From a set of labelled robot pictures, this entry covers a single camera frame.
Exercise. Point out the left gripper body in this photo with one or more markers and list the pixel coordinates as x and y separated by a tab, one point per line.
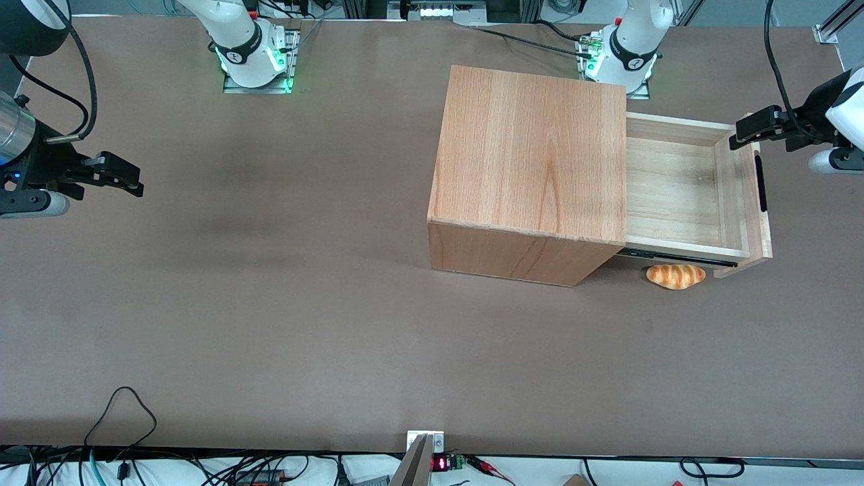
807	126

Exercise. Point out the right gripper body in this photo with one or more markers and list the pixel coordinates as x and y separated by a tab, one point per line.
42	164

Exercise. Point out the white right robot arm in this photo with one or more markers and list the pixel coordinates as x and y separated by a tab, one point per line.
236	40

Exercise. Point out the wooden drawer cabinet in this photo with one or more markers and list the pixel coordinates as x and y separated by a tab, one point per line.
533	155

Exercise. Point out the toy bread roll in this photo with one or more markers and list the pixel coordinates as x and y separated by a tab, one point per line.
675	275

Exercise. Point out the orange black device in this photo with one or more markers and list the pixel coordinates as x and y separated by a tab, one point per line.
260	478

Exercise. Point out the black device with light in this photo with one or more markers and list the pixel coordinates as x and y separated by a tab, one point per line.
445	10

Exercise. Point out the brown cardboard piece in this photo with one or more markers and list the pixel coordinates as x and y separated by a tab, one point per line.
574	480

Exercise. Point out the wooden beam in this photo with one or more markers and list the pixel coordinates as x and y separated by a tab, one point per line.
412	469

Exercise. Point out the red digit display module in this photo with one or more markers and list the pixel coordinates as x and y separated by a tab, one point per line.
445	463

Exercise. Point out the red black clip leads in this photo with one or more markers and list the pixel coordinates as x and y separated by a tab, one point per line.
489	467

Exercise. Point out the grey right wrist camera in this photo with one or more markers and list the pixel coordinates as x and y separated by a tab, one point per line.
34	204

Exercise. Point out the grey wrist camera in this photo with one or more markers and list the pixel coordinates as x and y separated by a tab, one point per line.
833	160
34	204

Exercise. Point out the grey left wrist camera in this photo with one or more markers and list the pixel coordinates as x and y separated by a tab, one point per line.
833	160

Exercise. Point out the aluminium frame profile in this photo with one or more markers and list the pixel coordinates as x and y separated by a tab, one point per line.
833	27

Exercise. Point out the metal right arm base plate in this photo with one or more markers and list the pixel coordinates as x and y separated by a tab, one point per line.
294	61

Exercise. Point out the small metal bracket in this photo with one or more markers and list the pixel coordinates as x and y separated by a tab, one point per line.
439	442

